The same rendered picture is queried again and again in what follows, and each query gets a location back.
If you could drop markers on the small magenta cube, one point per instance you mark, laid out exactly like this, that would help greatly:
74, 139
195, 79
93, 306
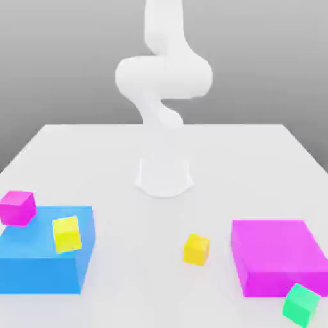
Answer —
16, 208

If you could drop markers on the small golden yellow cube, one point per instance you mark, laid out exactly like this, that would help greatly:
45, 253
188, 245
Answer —
196, 249

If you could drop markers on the large blue box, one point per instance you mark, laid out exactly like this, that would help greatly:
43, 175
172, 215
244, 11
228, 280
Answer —
33, 266

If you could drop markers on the small green cube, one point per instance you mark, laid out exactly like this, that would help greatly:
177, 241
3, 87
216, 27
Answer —
299, 305

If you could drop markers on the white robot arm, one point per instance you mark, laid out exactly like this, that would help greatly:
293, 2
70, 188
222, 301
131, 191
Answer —
164, 77

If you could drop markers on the small lemon yellow cube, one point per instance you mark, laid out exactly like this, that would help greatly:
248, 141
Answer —
67, 235

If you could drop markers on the large magenta box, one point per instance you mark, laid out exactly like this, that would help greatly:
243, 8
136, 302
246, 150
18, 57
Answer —
276, 253

